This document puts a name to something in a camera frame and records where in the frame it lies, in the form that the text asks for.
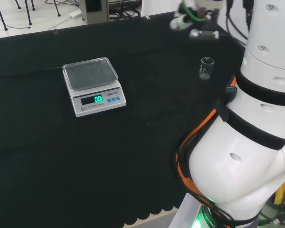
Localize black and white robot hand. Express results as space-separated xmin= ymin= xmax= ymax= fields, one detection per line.
xmin=169 ymin=0 xmax=221 ymax=41

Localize small clear glass beaker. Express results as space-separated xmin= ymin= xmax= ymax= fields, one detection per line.
xmin=199 ymin=57 xmax=215 ymax=81

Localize pale board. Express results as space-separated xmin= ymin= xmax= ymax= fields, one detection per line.
xmin=140 ymin=0 xmax=181 ymax=17

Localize blue usb plug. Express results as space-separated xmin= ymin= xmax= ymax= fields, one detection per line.
xmin=225 ymin=81 xmax=238 ymax=95

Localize grey metal tower box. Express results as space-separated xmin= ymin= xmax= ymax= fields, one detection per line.
xmin=78 ymin=0 xmax=110 ymax=25

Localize black bench cloth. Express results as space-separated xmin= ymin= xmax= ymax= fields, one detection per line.
xmin=0 ymin=10 xmax=247 ymax=228

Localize white electronic balance steel pan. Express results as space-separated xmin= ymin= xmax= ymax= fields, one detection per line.
xmin=62 ymin=57 xmax=127 ymax=118

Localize yellow stop button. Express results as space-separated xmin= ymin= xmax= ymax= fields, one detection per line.
xmin=274 ymin=178 xmax=285 ymax=208

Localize coiled black cable bundle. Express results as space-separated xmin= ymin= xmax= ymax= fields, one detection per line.
xmin=108 ymin=8 xmax=142 ymax=21

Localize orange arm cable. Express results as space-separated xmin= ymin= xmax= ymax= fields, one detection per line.
xmin=175 ymin=76 xmax=237 ymax=192

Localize white power strip cable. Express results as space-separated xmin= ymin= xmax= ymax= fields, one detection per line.
xmin=47 ymin=16 xmax=72 ymax=31

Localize loose black floor cables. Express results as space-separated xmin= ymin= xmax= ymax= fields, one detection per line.
xmin=44 ymin=0 xmax=80 ymax=7

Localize black usb cable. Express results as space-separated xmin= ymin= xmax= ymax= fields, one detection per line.
xmin=258 ymin=209 xmax=285 ymax=225

